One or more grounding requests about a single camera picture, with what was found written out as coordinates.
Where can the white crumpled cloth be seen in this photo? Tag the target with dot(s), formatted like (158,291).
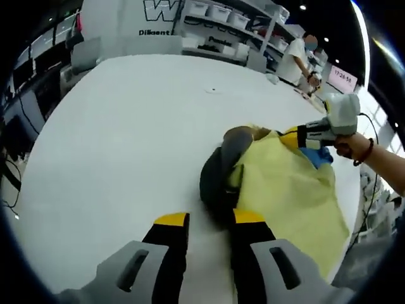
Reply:
(272,78)

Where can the pink digital clock screen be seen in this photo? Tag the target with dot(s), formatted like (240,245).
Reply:
(344,75)

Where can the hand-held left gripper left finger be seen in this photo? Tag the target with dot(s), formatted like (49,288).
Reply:
(164,253)

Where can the grey chair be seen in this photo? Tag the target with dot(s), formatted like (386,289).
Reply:
(257,60)
(86,55)

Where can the person's right hand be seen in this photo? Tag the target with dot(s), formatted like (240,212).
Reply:
(348,145)

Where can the grey metal shelving unit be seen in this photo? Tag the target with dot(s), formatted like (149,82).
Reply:
(234,35)

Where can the white shelf box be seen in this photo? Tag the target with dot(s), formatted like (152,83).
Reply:
(243,50)
(191,41)

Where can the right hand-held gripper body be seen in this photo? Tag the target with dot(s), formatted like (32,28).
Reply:
(343,111)

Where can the white storage bin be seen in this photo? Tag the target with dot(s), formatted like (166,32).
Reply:
(198,8)
(240,19)
(221,12)

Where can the yellow garment grey blue sleeves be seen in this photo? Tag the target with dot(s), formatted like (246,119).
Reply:
(284,190)

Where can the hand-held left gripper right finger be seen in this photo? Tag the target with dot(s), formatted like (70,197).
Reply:
(253,253)

